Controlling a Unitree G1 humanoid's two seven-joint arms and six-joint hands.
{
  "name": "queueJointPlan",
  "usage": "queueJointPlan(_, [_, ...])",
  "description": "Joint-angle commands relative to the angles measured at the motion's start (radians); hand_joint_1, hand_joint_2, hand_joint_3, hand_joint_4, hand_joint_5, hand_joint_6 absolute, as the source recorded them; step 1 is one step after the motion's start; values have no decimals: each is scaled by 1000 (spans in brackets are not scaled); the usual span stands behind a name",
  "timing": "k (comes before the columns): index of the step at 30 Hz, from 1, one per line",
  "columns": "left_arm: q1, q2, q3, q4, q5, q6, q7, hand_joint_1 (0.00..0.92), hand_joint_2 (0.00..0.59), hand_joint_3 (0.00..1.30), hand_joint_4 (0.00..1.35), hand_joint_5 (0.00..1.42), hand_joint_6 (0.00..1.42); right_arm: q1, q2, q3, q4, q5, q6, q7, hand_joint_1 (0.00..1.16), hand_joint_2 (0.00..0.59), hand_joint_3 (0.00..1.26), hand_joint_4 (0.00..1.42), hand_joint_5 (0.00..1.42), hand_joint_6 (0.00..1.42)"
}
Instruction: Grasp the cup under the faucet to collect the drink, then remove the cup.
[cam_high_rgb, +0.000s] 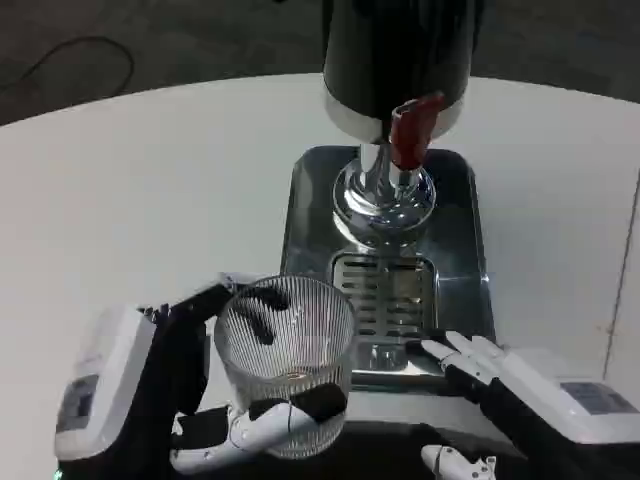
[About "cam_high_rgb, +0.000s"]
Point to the clear ribbed glass cup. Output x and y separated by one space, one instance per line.
300 350

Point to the slotted steel grid plate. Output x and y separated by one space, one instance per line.
395 295

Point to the black steel drink dispenser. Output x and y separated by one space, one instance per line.
380 50

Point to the steel drip tray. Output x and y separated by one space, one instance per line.
460 240

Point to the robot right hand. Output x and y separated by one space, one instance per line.
540 395

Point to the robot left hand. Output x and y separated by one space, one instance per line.
115 380

